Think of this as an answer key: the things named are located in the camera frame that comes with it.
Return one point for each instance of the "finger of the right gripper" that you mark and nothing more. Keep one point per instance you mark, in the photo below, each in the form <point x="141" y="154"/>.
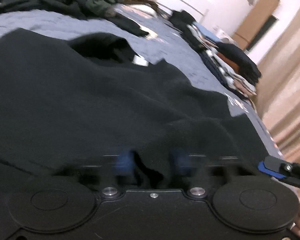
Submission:
<point x="276" y="168"/>

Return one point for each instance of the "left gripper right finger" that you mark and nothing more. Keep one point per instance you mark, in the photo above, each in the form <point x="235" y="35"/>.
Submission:
<point x="189" y="173"/>

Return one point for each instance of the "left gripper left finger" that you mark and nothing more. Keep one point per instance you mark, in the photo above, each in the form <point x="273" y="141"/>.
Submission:
<point x="116" y="171"/>

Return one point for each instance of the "black sweatshirt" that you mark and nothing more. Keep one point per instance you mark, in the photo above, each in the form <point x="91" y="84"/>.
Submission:
<point x="62" y="102"/>

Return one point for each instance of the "near folded clothes stack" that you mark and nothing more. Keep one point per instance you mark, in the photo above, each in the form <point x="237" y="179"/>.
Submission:
<point x="233" y="67"/>

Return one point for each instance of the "folded clothes stack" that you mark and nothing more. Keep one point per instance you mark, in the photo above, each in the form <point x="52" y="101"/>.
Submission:
<point x="233" y="67"/>
<point x="193" y="33"/>

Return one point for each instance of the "far folded clothes stack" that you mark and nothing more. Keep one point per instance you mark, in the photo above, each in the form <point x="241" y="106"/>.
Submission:
<point x="193" y="33"/>

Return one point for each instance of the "black clothes pile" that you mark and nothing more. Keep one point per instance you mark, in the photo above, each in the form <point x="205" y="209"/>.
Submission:
<point x="74" y="8"/>

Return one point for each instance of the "beige curtain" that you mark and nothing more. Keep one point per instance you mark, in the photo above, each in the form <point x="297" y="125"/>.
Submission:
<point x="278" y="91"/>

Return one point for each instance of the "grey quilted bedspread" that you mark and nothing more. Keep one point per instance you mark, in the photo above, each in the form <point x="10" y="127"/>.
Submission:
<point x="165" y="43"/>

